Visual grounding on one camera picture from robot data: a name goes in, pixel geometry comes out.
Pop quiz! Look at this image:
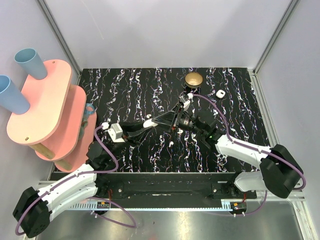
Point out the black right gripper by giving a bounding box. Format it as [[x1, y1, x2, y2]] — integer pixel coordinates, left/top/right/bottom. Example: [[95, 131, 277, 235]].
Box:
[[151, 103, 206, 136]]

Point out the white oval charging case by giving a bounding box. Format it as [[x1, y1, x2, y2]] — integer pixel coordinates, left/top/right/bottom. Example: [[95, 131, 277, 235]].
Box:
[[143, 118, 158, 129]]

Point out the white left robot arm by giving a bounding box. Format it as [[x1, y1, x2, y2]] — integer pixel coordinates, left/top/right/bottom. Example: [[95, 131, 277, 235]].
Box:
[[12, 119, 157, 238]]

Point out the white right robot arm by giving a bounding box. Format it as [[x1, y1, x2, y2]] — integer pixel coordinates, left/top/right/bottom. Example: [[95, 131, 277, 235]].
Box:
[[151, 105, 303, 199]]

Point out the small white square case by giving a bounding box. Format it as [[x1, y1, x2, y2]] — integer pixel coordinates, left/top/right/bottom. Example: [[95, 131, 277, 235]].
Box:
[[216, 89, 226, 99]]

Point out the black marbled mat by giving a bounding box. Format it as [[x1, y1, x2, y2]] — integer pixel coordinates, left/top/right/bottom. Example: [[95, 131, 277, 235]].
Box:
[[79, 67, 270, 173]]

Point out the gold bowl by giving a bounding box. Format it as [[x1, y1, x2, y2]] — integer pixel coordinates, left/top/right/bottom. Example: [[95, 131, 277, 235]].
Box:
[[184, 72, 203, 89]]

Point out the pink two-tier shelf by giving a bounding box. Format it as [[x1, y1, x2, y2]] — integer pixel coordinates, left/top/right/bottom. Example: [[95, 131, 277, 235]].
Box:
[[6, 59, 97, 173]]

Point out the blue cup front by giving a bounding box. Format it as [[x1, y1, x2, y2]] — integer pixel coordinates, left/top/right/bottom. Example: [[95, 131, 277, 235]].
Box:
[[0, 75, 30, 115]]

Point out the blue cup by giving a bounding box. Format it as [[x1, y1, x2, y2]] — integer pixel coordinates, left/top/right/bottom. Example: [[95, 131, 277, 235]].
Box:
[[14, 48, 48, 80], [0, 75, 30, 115]]

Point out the blue cup rear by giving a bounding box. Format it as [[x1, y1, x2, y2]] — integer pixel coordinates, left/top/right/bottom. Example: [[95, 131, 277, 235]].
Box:
[[14, 48, 48, 80]]

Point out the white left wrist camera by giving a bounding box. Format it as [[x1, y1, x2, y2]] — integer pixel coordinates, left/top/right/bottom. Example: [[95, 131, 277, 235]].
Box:
[[102, 122, 125, 143]]

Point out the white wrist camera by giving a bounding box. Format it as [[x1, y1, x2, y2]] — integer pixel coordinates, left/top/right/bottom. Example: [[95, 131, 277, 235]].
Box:
[[102, 122, 125, 143], [179, 92, 194, 111]]

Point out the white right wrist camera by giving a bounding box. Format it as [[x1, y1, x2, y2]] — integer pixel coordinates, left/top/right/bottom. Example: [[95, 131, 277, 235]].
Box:
[[179, 92, 194, 111]]

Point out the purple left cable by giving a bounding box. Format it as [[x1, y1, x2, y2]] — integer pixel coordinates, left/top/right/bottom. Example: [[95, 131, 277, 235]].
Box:
[[14, 124, 137, 236]]

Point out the purple cable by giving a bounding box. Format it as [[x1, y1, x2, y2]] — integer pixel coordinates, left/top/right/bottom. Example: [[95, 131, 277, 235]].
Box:
[[192, 93, 306, 217], [14, 124, 137, 236]]

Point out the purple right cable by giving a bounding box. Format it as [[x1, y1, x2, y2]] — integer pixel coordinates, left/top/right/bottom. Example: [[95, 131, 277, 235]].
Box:
[[192, 93, 306, 217]]

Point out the blue ring object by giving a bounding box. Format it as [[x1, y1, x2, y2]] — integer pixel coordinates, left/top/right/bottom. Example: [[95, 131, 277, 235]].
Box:
[[81, 103, 96, 129]]

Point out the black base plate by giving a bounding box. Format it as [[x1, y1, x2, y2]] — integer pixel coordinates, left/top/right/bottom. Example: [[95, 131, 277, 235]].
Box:
[[48, 171, 288, 201]]

